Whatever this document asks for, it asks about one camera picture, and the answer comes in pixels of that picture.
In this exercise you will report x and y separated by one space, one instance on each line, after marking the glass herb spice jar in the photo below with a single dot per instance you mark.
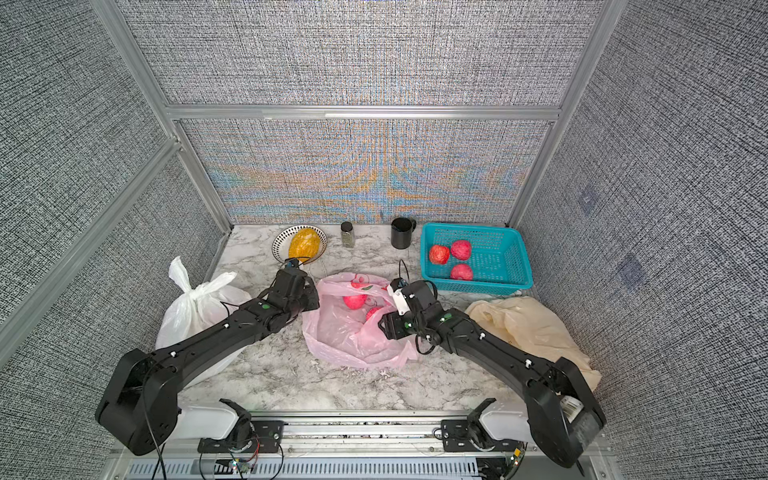
347 234

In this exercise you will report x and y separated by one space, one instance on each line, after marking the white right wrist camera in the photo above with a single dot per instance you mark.
399 300

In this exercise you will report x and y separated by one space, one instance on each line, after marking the yellow food on plate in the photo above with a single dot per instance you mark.
305 244

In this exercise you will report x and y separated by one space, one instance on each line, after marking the patterned plate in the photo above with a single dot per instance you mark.
280 244

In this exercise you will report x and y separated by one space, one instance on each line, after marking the cream banana print plastic bag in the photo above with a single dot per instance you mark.
525 323

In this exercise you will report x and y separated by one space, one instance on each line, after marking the teal plastic basket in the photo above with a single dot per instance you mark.
499 259

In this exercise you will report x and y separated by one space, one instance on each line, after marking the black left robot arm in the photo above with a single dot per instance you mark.
140 405

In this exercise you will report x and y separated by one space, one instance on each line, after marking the black cylindrical cup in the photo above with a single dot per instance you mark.
402 229

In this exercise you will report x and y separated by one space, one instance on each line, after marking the pink plastic bag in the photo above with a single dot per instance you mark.
340 336

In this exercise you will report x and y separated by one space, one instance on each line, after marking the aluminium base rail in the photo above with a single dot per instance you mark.
360 445

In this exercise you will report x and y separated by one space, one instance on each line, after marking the pink red apple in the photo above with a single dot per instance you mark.
355 302
374 314
462 272

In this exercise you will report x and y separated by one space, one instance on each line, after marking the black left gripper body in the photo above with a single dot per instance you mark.
308 301

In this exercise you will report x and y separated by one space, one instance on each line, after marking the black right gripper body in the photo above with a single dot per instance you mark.
403 325

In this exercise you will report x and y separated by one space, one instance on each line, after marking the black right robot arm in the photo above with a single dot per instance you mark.
563 414

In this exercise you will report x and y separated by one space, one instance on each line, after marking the white plastic bag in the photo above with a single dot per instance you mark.
197 308

